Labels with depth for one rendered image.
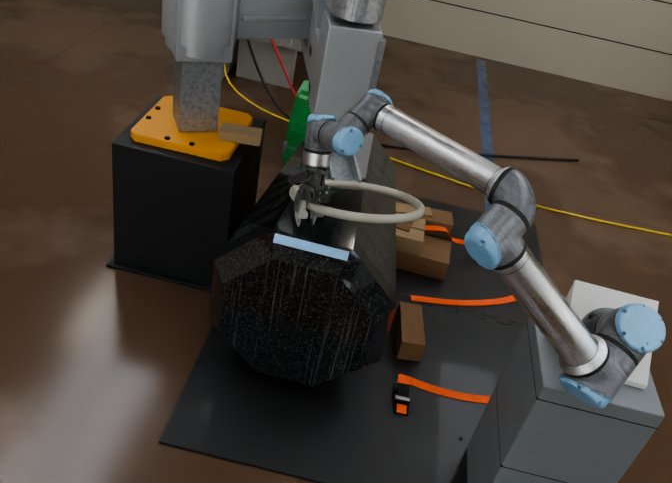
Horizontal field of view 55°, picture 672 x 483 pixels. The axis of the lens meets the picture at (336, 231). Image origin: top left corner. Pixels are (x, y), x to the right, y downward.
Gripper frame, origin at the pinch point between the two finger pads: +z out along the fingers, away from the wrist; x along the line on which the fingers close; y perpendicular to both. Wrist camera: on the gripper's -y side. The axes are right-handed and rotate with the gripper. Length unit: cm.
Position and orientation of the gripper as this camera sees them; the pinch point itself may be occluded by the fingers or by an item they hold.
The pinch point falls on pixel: (304, 221)
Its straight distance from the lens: 220.7
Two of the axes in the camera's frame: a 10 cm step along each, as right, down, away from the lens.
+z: -1.3, 9.4, 3.0
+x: 7.6, -1.0, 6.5
